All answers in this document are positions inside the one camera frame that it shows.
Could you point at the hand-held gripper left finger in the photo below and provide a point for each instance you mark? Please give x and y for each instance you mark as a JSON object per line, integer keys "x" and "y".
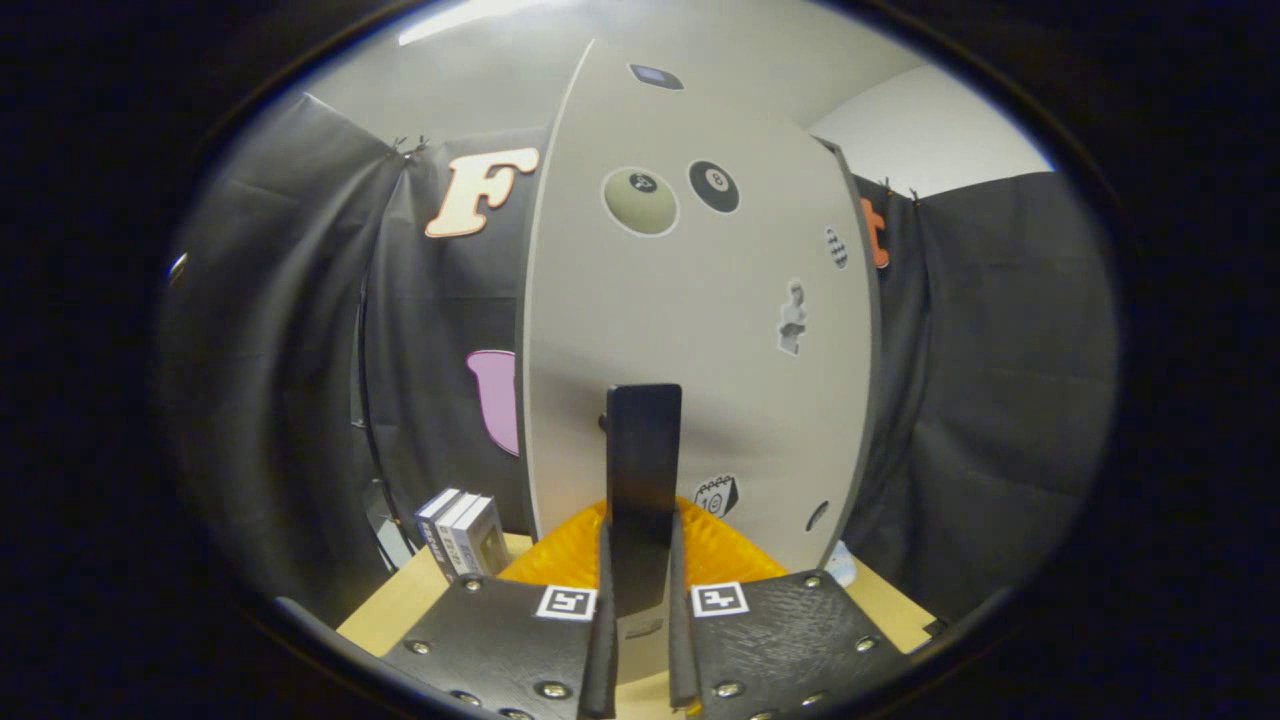
{"x": 600, "y": 650}

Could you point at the black backdrop cloth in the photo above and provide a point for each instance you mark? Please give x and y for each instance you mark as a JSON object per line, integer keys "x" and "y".
{"x": 1000, "y": 350}

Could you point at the grey cabinet door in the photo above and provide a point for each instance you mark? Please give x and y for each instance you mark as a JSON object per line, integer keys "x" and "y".
{"x": 650, "y": 300}

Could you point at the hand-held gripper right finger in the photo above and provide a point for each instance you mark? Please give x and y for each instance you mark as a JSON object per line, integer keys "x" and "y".
{"x": 683, "y": 650}

